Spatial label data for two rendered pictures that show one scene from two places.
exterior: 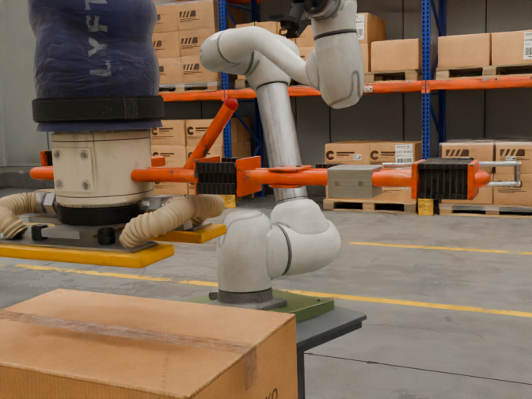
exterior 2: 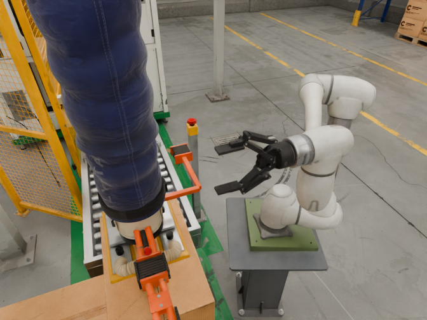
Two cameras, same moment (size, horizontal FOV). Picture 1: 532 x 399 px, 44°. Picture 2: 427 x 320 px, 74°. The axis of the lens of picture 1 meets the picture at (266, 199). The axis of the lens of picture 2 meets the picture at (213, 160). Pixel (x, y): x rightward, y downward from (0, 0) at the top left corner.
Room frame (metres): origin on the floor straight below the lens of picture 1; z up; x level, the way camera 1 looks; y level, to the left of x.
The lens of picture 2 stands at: (0.87, -0.42, 2.06)
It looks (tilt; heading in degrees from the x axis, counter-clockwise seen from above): 38 degrees down; 44
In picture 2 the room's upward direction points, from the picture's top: straight up
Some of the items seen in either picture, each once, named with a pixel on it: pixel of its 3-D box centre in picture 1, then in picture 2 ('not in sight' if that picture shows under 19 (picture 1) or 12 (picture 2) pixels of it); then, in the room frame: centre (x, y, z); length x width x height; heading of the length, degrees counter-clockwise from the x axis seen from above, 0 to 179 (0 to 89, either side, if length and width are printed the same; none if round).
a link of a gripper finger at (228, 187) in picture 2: (283, 18); (227, 187); (1.30, -0.04, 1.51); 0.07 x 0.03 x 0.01; 157
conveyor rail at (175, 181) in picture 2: not in sight; (157, 143); (2.10, 1.54, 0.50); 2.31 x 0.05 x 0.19; 66
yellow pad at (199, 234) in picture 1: (137, 222); (165, 223); (1.27, 0.25, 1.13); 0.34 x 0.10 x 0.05; 66
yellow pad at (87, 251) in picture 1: (73, 241); (117, 238); (1.10, 0.33, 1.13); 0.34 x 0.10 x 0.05; 66
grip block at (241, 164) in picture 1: (228, 175); (152, 270); (1.08, 0.06, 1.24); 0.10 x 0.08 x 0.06; 156
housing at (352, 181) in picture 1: (355, 180); not in sight; (1.00, -0.14, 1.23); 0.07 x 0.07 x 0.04; 66
